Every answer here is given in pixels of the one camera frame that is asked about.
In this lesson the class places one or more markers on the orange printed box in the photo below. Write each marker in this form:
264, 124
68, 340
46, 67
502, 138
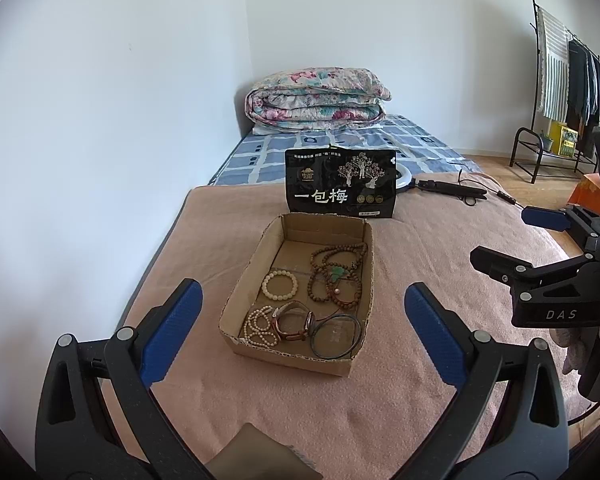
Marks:
590, 192

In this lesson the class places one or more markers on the black folded light stand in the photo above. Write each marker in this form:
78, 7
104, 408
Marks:
450, 190

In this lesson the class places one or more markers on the clothes rack with hanging clothes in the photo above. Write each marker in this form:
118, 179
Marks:
575, 75

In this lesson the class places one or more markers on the folded floral quilt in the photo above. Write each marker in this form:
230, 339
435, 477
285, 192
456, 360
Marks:
315, 100

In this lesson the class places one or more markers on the blue checked bedsheet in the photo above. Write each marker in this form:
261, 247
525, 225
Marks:
265, 155

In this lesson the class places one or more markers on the black metal shoe rack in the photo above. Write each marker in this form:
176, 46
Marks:
525, 155

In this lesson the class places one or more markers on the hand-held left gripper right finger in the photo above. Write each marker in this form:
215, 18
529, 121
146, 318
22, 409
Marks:
432, 330

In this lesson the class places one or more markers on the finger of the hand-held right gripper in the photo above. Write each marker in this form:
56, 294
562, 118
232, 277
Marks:
545, 217
530, 277

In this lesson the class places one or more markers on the yellow box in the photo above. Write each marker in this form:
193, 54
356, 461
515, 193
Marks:
567, 141

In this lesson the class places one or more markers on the pink blanket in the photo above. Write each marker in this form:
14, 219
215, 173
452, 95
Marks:
420, 250

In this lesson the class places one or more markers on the black printed snack bag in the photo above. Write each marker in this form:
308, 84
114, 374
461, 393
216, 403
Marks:
330, 185

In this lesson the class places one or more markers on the cardboard box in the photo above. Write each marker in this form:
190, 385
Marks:
290, 255

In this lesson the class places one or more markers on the person's right hand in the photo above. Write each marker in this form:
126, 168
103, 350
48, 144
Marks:
575, 352

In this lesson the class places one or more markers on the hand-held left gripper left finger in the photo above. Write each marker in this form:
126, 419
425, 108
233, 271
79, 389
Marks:
172, 330

